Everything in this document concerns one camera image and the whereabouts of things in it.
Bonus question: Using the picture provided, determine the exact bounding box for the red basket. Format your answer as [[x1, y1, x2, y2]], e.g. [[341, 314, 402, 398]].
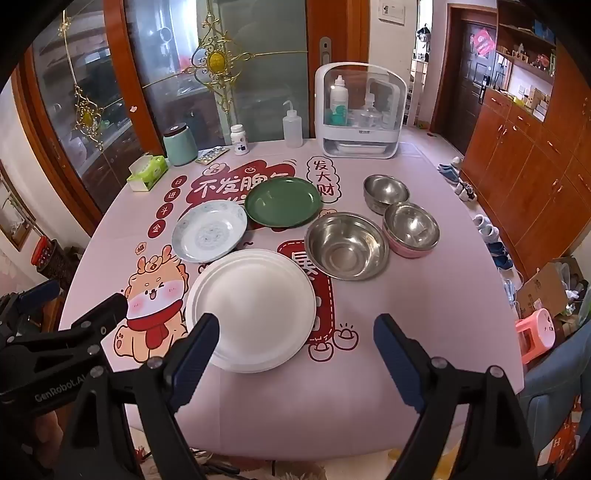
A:
[[30, 235, 58, 268]]

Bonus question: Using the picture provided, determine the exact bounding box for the clear plastic bottle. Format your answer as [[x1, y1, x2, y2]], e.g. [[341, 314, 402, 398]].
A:
[[359, 92, 384, 129]]

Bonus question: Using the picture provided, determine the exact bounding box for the blister pack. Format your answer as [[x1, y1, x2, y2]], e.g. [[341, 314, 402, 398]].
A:
[[195, 147, 230, 165]]

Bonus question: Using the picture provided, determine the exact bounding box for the gold door ornament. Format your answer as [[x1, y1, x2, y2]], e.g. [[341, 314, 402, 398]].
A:
[[185, 14, 308, 112], [58, 16, 116, 151]]

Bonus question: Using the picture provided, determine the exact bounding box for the wooden framed glass door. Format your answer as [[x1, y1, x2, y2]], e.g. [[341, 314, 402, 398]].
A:
[[124, 0, 370, 153], [11, 0, 169, 222]]

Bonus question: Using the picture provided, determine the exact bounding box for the green tissue box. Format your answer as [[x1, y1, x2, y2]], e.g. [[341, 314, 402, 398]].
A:
[[127, 154, 169, 191]]

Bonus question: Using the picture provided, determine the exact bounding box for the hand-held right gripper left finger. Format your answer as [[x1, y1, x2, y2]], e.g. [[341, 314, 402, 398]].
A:
[[60, 313, 221, 480]]

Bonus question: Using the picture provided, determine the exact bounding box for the white pill bottle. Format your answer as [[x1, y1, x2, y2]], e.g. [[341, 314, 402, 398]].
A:
[[230, 124, 249, 156]]

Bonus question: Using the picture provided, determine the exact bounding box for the dark entry door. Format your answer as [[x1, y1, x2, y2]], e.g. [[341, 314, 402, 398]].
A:
[[434, 4, 497, 155]]

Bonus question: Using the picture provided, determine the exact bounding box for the mint green jar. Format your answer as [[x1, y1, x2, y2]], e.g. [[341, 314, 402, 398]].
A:
[[163, 123, 198, 167]]

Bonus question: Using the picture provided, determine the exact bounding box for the small steel bowl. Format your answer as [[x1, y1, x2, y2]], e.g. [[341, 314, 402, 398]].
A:
[[363, 174, 411, 215]]

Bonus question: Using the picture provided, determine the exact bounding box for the blue patterned plate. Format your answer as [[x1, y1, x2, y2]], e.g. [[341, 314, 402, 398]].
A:
[[171, 200, 249, 264]]

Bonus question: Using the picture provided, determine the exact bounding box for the pink stool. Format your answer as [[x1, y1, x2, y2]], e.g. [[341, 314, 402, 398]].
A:
[[515, 308, 557, 365]]

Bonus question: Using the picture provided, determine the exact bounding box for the green plate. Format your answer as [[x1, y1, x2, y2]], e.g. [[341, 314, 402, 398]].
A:
[[244, 177, 321, 229]]

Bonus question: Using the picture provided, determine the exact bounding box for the blue chair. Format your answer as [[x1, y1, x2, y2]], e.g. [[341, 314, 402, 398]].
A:
[[522, 332, 591, 462]]

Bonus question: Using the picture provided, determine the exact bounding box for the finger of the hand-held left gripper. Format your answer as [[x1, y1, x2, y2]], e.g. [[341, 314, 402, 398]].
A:
[[4, 293, 128, 365], [0, 279, 62, 324]]

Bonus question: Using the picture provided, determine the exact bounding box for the cardboard box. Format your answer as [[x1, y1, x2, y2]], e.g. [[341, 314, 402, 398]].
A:
[[517, 256, 591, 342]]

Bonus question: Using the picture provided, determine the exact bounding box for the white bottle teal label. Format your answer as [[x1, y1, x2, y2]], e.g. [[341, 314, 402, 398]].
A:
[[329, 75, 348, 126]]

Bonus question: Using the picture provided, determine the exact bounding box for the white plate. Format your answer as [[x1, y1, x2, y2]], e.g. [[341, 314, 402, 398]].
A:
[[185, 249, 317, 374]]

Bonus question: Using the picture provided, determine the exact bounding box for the wooden cabinet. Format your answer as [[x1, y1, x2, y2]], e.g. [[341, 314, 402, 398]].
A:
[[462, 0, 591, 282]]

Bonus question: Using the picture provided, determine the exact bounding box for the white squeeze bottle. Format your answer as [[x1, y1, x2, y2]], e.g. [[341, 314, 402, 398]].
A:
[[282, 100, 304, 148]]

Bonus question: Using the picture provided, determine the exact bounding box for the pink steel bowl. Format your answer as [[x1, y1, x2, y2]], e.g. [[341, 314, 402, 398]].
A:
[[382, 202, 440, 258]]

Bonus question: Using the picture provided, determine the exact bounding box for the large steel bowl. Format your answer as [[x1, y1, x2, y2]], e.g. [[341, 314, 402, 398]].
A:
[[304, 211, 390, 281]]

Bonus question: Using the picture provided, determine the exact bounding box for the wooden picture frame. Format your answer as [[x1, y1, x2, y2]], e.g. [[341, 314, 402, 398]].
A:
[[0, 161, 38, 252]]

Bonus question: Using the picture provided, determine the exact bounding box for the row of shoes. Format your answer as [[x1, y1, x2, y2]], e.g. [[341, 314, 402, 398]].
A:
[[436, 156, 525, 305]]

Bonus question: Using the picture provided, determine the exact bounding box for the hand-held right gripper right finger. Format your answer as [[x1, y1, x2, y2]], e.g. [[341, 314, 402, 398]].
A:
[[373, 313, 539, 480]]

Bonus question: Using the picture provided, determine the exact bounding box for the orange printed bag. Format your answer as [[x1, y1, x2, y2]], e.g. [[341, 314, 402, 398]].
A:
[[547, 397, 591, 467]]

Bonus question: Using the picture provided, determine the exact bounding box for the white appliance with clear lid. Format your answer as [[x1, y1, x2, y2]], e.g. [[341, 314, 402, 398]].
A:
[[315, 62, 408, 159]]

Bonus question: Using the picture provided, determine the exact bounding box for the printed white tablecloth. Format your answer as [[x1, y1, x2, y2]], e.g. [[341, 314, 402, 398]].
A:
[[58, 138, 525, 460]]

